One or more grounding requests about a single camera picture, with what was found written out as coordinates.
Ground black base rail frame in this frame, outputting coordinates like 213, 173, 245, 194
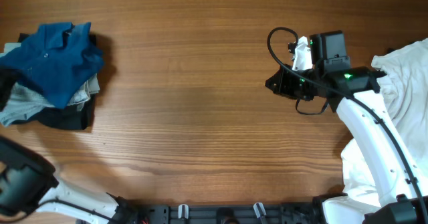
76, 202, 328, 224

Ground light blue folded jeans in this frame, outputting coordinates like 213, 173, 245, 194
0, 42, 100, 128

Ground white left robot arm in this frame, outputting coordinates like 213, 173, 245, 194
1, 136, 134, 223

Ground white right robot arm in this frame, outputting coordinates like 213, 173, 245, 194
265, 66, 427, 223

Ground black folded garment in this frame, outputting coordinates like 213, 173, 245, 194
1, 31, 104, 130

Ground blue t-shirt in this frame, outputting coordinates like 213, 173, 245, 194
1, 22, 104, 108

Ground white crumpled garment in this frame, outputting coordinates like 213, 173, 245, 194
341, 39, 427, 207

